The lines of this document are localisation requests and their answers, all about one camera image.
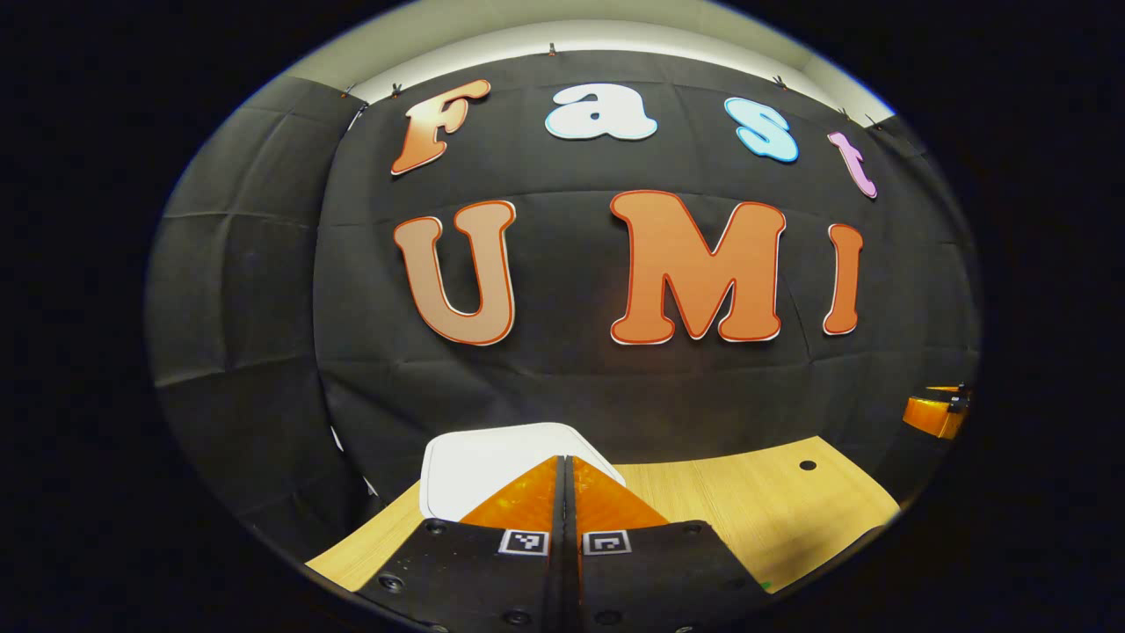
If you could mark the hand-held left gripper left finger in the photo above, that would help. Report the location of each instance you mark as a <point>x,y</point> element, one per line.
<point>492,580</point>

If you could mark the wooden desktop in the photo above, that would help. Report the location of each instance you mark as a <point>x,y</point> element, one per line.
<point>756,501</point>

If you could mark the white desktop garbage bin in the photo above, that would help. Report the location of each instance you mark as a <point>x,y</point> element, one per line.
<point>475,466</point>

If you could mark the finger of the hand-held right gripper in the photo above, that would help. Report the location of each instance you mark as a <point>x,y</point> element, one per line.
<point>930,413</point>

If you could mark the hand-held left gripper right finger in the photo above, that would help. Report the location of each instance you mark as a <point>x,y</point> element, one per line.
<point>650,580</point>

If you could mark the black backdrop cloth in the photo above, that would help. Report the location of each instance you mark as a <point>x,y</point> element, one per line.
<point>562,387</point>

